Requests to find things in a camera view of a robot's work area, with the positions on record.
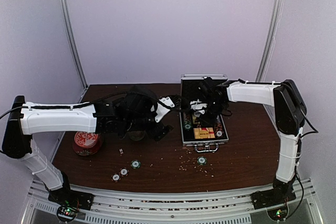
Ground green poker chip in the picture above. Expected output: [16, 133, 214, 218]
[131, 160, 141, 169]
[197, 156, 207, 165]

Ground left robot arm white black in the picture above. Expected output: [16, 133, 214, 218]
[1, 86, 178, 205]

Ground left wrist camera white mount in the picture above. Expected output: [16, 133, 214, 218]
[151, 95, 181, 123]

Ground yellow big blind button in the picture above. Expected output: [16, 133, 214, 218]
[198, 130, 209, 138]

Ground white decorated mug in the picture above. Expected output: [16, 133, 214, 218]
[128, 131, 146, 141]

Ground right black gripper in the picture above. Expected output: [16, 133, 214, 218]
[199, 99, 226, 126]

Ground right aluminium frame post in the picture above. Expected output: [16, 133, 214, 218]
[256, 0, 284, 82]

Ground green red chip stack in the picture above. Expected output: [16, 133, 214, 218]
[183, 113, 192, 130]

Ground poker chip white centre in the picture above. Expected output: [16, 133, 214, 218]
[120, 168, 129, 177]

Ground front aluminium rail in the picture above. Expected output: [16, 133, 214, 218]
[22, 179, 323, 224]

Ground red yellow card deck box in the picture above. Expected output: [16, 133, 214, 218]
[193, 127, 215, 139]

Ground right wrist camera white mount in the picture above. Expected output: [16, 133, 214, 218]
[190, 99, 207, 117]

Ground aluminium poker case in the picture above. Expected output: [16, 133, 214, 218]
[180, 74, 229, 153]

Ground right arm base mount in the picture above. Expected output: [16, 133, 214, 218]
[251, 189, 296, 221]

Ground aluminium frame post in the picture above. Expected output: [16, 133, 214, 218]
[256, 0, 284, 82]
[60, 0, 88, 89]

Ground red patterned bowl with lid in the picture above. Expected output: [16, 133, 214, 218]
[72, 132, 103, 156]

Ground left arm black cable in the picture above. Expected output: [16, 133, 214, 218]
[0, 91, 190, 120]

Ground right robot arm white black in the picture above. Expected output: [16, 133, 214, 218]
[190, 77, 311, 204]

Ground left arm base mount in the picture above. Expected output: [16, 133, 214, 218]
[48, 190, 94, 223]

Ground blue purple chip stack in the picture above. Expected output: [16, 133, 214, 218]
[214, 116, 224, 137]

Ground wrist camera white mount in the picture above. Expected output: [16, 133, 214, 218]
[151, 95, 181, 123]
[190, 99, 207, 117]

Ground left aluminium frame post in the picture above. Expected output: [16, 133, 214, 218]
[60, 0, 88, 89]

